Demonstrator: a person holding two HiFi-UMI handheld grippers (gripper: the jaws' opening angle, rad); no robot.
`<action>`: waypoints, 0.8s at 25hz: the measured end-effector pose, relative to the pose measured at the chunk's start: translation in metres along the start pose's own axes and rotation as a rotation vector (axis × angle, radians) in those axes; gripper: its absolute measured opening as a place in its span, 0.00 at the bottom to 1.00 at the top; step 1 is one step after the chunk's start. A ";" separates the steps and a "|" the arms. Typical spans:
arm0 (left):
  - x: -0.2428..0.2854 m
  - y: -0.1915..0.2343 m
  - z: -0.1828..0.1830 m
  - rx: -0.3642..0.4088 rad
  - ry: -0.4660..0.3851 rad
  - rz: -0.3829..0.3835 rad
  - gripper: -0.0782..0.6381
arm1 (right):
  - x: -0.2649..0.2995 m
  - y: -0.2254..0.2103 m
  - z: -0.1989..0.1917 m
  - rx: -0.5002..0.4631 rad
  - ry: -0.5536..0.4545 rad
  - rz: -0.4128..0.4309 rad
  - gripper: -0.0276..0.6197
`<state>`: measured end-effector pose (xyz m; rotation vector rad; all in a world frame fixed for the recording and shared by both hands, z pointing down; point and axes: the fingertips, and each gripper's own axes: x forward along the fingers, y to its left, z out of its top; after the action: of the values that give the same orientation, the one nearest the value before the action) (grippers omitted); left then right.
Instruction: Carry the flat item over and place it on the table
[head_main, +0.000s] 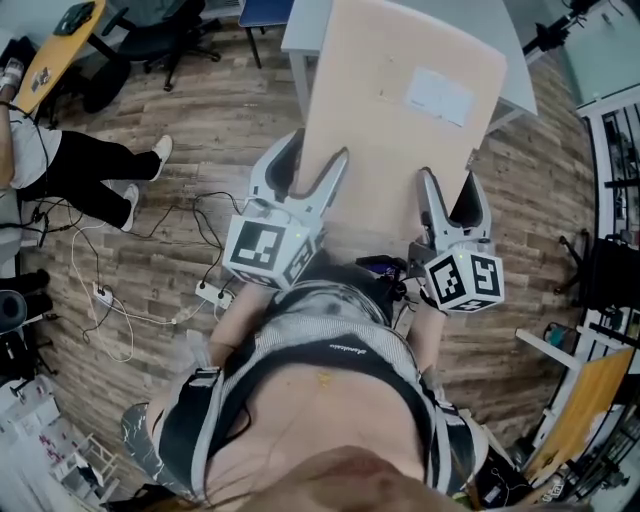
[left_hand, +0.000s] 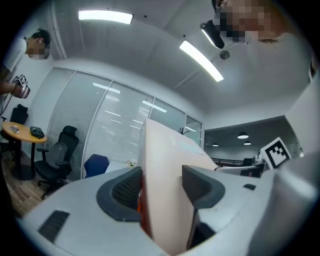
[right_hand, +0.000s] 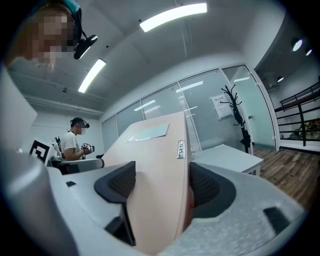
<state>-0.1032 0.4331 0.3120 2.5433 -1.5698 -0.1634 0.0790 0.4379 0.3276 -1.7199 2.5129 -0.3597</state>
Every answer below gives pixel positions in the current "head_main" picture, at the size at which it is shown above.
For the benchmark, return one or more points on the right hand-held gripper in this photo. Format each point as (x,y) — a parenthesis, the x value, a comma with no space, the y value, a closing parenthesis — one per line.
(462,280)

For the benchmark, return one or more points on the black camera tripod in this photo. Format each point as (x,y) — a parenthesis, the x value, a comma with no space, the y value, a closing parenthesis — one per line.
(555,30)

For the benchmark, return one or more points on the blue stool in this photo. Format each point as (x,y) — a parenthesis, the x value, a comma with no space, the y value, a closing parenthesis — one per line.
(262,12)

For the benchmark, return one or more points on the white table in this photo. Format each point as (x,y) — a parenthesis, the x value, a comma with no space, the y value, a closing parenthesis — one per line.
(517,80)

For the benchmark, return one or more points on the white metal frame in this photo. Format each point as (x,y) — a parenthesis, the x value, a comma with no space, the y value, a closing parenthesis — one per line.
(550,350)

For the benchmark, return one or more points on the black device case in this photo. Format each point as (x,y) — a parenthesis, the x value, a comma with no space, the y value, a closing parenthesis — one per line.
(74,17)

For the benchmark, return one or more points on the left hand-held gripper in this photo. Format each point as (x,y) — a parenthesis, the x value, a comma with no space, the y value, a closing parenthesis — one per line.
(260,247)

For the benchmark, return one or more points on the black office chair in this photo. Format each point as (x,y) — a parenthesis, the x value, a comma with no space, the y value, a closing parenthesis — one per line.
(150,35)

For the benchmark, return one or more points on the person's right forearm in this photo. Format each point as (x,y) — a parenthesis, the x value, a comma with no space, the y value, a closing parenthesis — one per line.
(425,335)

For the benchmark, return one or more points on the black chair base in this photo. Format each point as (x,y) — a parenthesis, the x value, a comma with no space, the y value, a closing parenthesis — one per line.
(600,270)

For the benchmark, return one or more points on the black purple waist pouch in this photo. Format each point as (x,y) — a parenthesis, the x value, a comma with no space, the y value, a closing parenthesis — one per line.
(382,270)

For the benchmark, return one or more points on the yellow wooden board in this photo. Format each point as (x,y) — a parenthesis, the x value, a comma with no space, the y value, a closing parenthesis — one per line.
(585,410)

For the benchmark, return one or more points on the person's left forearm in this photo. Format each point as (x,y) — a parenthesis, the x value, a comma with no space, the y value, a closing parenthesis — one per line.
(240,315)

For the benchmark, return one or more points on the yellow wooden desk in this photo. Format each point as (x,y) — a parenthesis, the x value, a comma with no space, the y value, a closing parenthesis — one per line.
(65,52)

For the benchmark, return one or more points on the black equipment stand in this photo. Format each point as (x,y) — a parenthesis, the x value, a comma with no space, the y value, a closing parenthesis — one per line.
(22,320)

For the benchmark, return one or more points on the white metal shelf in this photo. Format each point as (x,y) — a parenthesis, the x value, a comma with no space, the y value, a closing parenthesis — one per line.
(617,165)

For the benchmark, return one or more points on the white power strip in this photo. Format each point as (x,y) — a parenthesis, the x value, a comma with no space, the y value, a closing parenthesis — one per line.
(103,293)
(214,295)

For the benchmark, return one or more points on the person's torso in striped top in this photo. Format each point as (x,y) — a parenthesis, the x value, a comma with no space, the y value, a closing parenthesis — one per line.
(320,400)

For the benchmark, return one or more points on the beige cardboard item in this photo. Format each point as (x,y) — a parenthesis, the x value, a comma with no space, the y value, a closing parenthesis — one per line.
(380,65)

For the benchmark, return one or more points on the white storage rack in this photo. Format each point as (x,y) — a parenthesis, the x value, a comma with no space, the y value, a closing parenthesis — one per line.
(45,435)

